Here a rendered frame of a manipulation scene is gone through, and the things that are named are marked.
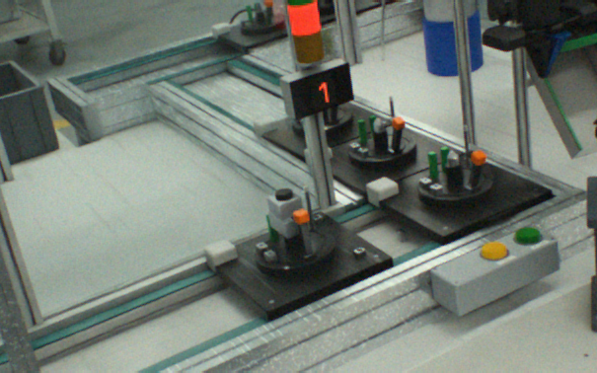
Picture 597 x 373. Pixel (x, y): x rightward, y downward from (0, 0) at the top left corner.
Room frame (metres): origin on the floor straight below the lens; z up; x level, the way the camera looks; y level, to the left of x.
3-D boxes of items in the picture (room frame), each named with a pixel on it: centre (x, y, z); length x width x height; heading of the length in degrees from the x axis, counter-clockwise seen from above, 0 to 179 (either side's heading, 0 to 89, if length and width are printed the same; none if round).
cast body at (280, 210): (1.47, 0.03, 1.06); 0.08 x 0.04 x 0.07; 25
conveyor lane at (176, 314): (1.50, 0.00, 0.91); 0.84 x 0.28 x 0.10; 115
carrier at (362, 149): (1.82, -0.18, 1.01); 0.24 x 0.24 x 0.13; 25
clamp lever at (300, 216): (1.42, 0.01, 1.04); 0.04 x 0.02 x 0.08; 25
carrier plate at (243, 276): (1.46, 0.03, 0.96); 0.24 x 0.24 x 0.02; 25
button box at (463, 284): (1.37, -0.29, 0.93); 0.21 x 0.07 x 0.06; 115
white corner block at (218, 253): (1.51, 0.16, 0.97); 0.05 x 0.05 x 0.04; 25
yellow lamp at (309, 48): (1.63, -0.06, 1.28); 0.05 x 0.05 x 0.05
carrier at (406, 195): (1.60, -0.28, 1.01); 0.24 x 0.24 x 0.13; 25
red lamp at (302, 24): (1.63, -0.06, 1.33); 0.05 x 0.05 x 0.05
